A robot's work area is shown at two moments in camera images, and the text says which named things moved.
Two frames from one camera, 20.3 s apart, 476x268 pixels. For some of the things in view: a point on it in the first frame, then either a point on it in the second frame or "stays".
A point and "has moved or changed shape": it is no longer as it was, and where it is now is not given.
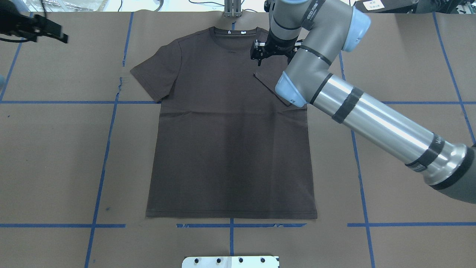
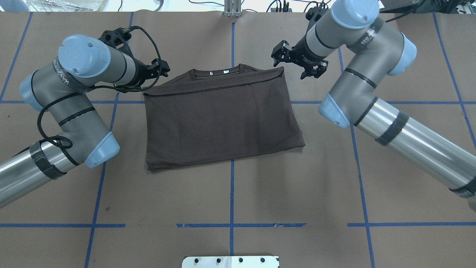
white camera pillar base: (231, 262) stays
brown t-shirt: (225, 144) has moved or changed shape
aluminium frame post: (232, 8) stays
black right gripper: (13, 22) to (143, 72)
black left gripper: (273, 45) to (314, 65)
